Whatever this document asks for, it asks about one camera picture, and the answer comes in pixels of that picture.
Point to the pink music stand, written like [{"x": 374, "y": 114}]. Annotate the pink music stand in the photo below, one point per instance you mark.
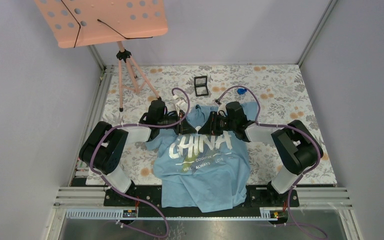
[{"x": 78, "y": 23}]

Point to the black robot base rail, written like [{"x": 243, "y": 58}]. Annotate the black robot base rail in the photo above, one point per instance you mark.
[{"x": 176, "y": 195}]

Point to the small blue plastic piece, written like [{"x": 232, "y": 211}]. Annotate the small blue plastic piece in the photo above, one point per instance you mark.
[{"x": 241, "y": 91}]

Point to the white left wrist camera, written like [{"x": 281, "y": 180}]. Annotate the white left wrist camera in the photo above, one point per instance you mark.
[{"x": 180, "y": 104}]

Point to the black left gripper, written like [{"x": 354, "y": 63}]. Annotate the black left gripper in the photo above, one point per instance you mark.
[{"x": 184, "y": 128}]

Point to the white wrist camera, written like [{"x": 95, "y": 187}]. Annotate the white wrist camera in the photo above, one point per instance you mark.
[
  {"x": 180, "y": 104},
  {"x": 222, "y": 107}
]

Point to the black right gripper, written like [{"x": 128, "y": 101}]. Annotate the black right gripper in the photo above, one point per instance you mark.
[{"x": 211, "y": 127}]

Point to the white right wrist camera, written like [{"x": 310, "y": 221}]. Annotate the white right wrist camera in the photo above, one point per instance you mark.
[{"x": 222, "y": 107}]

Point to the light blue printed t-shirt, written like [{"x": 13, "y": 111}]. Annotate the light blue printed t-shirt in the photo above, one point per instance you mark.
[{"x": 191, "y": 159}]

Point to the floral patterned table mat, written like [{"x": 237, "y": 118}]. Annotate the floral patterned table mat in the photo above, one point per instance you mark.
[{"x": 280, "y": 89}]

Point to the slotted white cable duct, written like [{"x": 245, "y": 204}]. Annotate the slotted white cable duct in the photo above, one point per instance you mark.
[{"x": 184, "y": 213}]

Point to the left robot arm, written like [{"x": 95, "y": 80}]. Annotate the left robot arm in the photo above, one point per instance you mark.
[{"x": 102, "y": 150}]

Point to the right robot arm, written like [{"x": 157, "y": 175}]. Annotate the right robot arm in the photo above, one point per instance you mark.
[{"x": 298, "y": 150}]

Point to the black square brooch box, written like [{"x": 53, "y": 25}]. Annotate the black square brooch box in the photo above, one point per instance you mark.
[{"x": 201, "y": 86}]

